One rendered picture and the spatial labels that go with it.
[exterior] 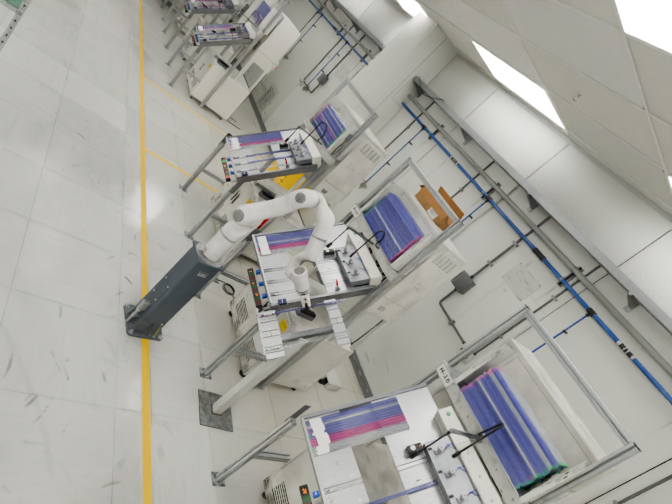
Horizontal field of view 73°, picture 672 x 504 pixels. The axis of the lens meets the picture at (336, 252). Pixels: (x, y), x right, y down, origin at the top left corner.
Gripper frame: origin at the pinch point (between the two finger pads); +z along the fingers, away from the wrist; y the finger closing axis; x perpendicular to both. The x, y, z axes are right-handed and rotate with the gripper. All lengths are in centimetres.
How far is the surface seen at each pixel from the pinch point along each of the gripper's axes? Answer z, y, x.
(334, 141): -11, 167, -63
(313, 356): 78, 20, -1
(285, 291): 10.2, 26.6, 9.2
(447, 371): 9, -60, -64
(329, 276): 14.4, 34.5, -22.2
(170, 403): 35, -16, 90
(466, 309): 122, 57, -149
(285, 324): 43, 27, 14
